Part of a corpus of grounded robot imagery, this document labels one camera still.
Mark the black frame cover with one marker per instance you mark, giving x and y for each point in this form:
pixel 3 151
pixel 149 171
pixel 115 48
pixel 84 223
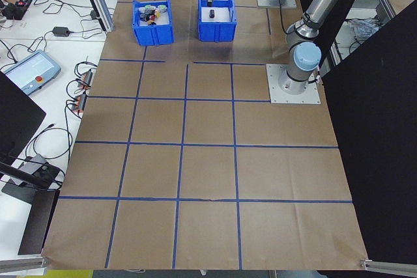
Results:
pixel 374 128

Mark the blue plastic capacitor bin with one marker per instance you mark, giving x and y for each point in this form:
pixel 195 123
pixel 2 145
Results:
pixel 208 32

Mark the black flat panel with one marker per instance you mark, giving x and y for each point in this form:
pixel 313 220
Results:
pixel 37 226

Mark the black power adapter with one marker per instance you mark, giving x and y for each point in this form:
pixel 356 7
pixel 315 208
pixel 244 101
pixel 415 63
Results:
pixel 61 31

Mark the black camera stand bar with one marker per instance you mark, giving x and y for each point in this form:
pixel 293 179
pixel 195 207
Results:
pixel 19 174

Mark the black cylindrical capacitor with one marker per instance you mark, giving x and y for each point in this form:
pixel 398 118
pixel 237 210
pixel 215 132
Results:
pixel 211 13

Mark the orange black selector switch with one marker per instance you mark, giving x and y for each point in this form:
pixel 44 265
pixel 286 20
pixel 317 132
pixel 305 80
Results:
pixel 152 23

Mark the white work table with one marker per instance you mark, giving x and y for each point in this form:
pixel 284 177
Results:
pixel 97 50

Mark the black grey device box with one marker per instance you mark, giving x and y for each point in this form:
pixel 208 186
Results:
pixel 32 161

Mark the yellow push button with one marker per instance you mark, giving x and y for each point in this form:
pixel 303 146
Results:
pixel 157 14

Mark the blue plastic button bin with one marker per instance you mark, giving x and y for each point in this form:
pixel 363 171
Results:
pixel 156 35

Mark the grey teal teach pendant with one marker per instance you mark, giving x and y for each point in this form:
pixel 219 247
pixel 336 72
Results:
pixel 32 69

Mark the green white contact switch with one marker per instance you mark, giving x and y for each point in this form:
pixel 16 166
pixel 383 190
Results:
pixel 162 7
pixel 148 7

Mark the small usb hub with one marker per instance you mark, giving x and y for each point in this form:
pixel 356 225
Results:
pixel 88 78
pixel 79 105

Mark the crumpled grey plastic wrap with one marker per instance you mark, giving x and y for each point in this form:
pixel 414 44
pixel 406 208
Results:
pixel 361 29

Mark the black monitor panel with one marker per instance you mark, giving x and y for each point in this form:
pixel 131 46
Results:
pixel 16 118

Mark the aluminium table corner bar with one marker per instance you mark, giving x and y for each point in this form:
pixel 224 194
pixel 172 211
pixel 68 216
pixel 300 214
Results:
pixel 391 265
pixel 23 262

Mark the red black electronic device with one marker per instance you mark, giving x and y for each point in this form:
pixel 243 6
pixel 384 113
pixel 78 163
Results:
pixel 18 9

